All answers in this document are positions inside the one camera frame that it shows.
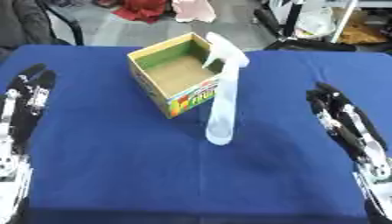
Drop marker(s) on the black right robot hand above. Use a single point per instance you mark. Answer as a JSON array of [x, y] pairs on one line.
[[347, 122]]

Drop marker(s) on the white pole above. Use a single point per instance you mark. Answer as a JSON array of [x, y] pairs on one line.
[[343, 21]]

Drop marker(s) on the white plastic bag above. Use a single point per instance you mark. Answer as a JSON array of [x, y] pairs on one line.
[[315, 24]]

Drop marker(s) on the red cloth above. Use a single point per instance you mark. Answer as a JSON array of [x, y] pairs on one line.
[[140, 10]]

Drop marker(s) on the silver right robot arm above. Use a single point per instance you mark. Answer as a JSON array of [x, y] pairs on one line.
[[375, 198]]

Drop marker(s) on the pink cloth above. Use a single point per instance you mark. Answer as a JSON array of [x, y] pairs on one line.
[[194, 10]]

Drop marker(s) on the black chair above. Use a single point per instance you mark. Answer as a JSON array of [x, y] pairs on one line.
[[38, 22]]

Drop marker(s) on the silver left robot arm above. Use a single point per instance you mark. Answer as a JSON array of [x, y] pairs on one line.
[[13, 198]]

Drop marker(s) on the white spray bottle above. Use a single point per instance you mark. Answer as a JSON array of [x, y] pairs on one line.
[[224, 96]]

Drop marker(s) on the cardboard box with green inside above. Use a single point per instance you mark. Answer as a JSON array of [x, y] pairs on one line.
[[173, 74]]

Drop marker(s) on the black stand base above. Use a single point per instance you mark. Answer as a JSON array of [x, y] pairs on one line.
[[306, 43]]

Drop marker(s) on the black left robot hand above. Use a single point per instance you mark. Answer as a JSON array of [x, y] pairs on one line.
[[23, 110]]

